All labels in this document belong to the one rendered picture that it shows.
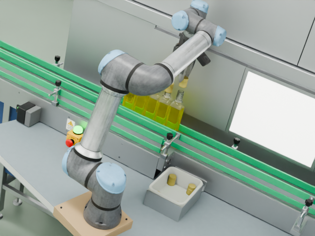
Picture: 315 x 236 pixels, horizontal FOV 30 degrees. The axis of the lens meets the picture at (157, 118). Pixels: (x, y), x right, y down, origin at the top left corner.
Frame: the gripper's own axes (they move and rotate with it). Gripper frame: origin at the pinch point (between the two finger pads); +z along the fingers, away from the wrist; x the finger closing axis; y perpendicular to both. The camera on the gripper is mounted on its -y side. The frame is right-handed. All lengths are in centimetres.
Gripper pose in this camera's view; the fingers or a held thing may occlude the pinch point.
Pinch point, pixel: (184, 79)
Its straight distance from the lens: 259.3
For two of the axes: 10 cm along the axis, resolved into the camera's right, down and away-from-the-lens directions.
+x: -5.5, 3.1, -7.7
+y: -8.0, -4.4, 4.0
